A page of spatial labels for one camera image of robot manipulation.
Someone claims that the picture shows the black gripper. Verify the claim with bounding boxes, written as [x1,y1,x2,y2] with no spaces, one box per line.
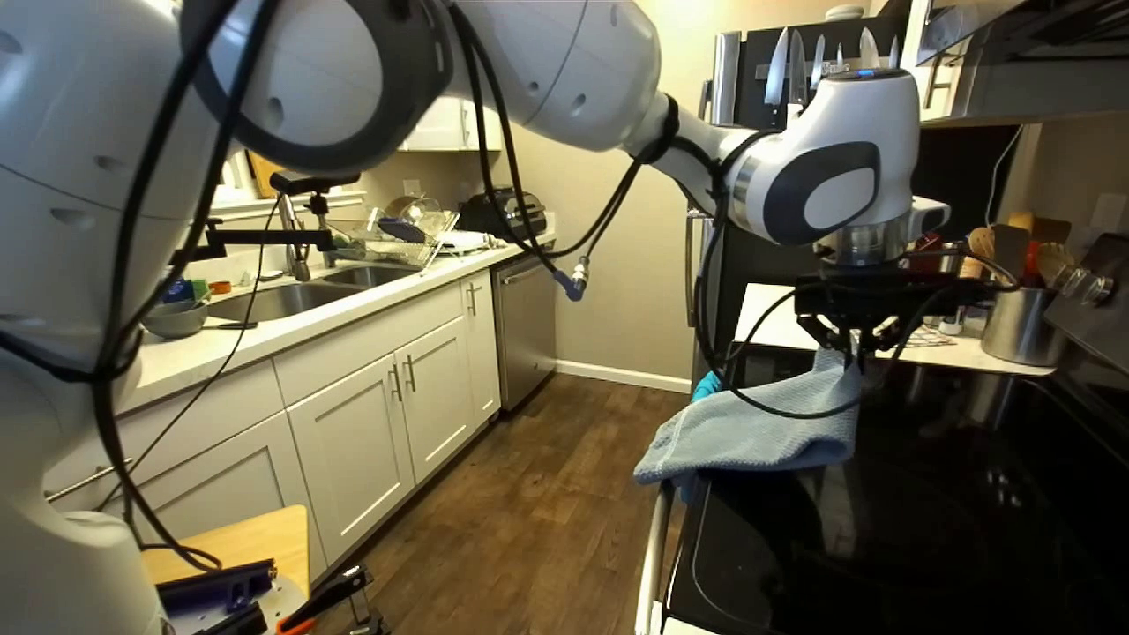
[789,263,947,372]

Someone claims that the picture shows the grey waffle towel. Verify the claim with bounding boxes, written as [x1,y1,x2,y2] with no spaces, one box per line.
[632,345,873,491]

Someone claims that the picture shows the black glass-top stove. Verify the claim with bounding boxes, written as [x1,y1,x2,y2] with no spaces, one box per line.
[665,233,1129,635]

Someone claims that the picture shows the patterned white trivet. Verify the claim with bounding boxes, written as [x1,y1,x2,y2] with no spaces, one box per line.
[876,319,963,356]

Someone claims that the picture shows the wooden spoon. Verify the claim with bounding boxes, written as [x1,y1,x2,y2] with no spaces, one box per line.
[958,221,1003,292]

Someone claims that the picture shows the steel utensil crock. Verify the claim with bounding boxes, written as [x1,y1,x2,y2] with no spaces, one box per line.
[976,280,1069,372]

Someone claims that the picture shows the black and steel refrigerator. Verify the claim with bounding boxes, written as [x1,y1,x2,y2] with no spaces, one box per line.
[686,11,1022,383]

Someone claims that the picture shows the broad steel knife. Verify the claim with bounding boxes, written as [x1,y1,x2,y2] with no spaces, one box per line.
[854,24,888,76]
[762,24,795,114]

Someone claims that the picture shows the dark range hood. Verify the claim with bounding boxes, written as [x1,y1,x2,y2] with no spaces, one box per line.
[887,0,1129,134]

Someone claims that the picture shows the steel dishwasher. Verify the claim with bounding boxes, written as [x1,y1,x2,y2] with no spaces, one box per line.
[487,254,560,418]

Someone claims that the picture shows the black countertop appliance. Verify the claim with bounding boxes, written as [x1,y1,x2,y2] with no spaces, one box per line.
[452,183,554,247]

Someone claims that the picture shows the white upper cabinet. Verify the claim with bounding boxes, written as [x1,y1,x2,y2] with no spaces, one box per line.
[394,97,506,159]

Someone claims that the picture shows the white base cabinets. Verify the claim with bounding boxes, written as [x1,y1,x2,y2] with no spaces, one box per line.
[39,266,508,582]

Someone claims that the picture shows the steel kitchen sink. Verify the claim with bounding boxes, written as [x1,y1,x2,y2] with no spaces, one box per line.
[206,263,425,332]

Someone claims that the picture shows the black and red pliers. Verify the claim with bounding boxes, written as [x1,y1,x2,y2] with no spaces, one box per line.
[280,561,371,635]

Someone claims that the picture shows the wooden board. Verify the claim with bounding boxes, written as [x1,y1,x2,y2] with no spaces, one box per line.
[137,501,314,599]

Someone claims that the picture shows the blue dish sponge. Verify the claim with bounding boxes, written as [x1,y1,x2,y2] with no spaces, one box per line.
[157,271,197,311]

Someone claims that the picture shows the grey bowl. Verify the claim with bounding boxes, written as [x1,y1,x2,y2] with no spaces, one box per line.
[137,296,215,344]

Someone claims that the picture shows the purple and black tool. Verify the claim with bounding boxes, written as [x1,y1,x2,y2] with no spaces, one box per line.
[152,557,281,635]

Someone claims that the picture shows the silver oven door handle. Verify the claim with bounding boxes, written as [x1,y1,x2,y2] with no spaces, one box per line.
[632,480,681,635]

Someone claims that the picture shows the black cable with grey plug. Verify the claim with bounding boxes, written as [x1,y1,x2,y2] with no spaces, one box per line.
[442,0,648,307]

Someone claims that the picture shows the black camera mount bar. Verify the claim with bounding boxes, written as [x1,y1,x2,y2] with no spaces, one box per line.
[167,170,362,270]

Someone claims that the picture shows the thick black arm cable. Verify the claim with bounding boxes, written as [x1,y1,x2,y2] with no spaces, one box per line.
[87,0,291,575]

